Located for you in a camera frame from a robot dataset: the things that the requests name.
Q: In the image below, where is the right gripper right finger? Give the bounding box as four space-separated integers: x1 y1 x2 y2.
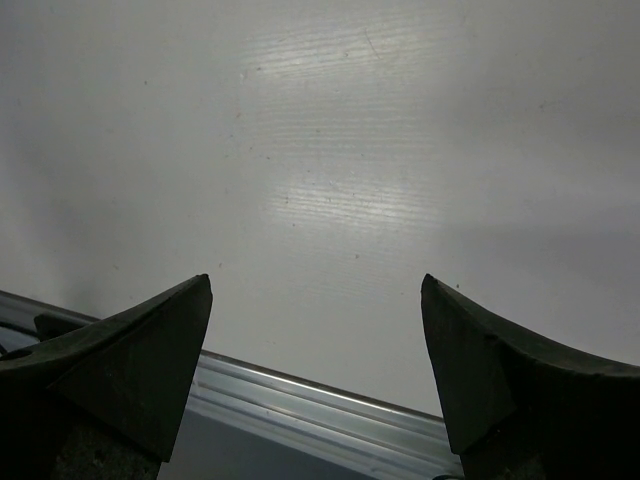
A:
421 275 639 479

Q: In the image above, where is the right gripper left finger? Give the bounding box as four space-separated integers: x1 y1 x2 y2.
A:
1 274 213 479

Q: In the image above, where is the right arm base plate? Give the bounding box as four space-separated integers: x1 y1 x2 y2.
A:
0 313 96 359

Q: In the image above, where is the aluminium rail frame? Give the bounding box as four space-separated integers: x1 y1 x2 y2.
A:
0 288 464 480

